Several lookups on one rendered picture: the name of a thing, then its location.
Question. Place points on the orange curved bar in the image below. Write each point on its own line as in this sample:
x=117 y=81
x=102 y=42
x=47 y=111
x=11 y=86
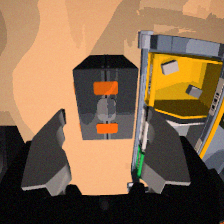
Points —
x=214 y=127

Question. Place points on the green bin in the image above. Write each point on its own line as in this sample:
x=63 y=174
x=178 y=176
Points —
x=139 y=160

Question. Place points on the yellow open bin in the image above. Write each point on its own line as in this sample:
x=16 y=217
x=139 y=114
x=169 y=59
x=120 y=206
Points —
x=169 y=91

